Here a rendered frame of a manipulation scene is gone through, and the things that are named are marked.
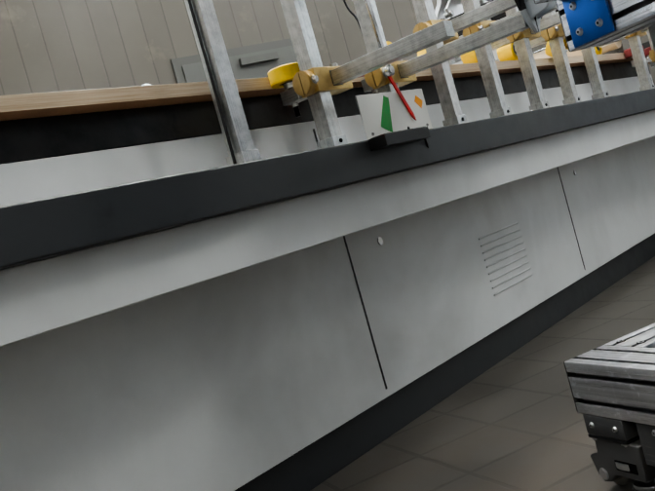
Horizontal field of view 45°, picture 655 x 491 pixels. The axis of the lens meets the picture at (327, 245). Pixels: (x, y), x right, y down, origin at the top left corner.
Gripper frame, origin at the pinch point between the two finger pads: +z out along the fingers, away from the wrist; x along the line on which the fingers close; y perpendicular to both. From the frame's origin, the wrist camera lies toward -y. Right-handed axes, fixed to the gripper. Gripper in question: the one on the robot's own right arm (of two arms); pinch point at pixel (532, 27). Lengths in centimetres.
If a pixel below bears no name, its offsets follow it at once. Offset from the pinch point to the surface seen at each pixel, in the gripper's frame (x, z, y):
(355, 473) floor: -32, 83, -52
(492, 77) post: 44, 2, -34
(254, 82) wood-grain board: -31, -6, -50
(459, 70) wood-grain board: 56, -5, -50
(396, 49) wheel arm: -26.5, -1.6, -16.0
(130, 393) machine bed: -79, 47, -56
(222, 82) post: -56, -2, -34
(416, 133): -10.8, 13.9, -26.8
